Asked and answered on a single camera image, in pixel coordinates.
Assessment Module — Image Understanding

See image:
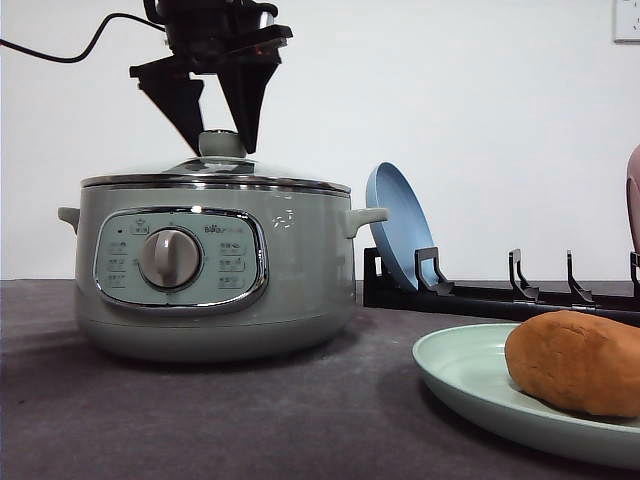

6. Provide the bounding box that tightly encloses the black dish rack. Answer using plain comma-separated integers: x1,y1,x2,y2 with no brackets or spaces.
363,247,640,320

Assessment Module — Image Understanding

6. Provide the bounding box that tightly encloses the grey table mat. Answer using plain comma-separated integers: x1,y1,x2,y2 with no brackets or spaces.
0,279,640,480

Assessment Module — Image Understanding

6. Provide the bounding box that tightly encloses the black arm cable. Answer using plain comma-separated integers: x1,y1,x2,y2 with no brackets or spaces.
0,13,168,63

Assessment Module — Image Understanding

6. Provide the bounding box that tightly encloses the brown potato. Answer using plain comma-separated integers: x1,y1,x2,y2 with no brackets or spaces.
505,310,640,417

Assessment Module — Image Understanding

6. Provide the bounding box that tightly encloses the blue plate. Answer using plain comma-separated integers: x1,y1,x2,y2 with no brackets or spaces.
366,162,437,288

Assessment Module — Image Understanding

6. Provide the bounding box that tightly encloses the pink plate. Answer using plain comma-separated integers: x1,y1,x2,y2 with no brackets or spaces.
626,143,640,253

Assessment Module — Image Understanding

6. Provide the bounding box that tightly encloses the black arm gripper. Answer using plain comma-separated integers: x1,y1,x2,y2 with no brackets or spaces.
130,0,293,155

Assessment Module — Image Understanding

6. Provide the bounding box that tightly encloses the green plate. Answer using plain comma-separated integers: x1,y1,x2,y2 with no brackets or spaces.
412,323,640,470

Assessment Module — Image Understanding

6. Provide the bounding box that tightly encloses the green electric steamer pot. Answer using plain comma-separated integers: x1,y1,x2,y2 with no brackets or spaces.
57,172,389,364

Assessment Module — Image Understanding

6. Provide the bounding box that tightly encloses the glass steamer lid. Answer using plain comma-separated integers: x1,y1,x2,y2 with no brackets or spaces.
80,131,351,193

